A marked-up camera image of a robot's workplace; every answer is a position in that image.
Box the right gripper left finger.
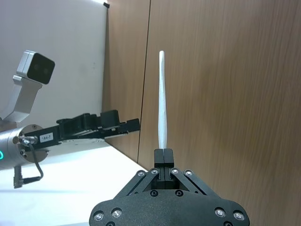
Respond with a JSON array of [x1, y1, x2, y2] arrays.
[[118, 148, 165, 198]]

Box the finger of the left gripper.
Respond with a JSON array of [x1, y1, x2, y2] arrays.
[[94, 118, 141, 139]]

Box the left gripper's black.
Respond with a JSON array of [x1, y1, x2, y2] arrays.
[[23, 110, 121, 150]]

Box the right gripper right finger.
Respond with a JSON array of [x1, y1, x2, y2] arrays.
[[164, 148, 214, 198]]

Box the thin white plastic stick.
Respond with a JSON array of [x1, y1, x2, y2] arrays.
[[158, 50, 168, 150]]

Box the white board panel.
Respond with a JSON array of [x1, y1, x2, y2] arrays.
[[0, 0, 109, 132]]

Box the thin dark wrist cable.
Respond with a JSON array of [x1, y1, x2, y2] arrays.
[[13, 135, 44, 189]]

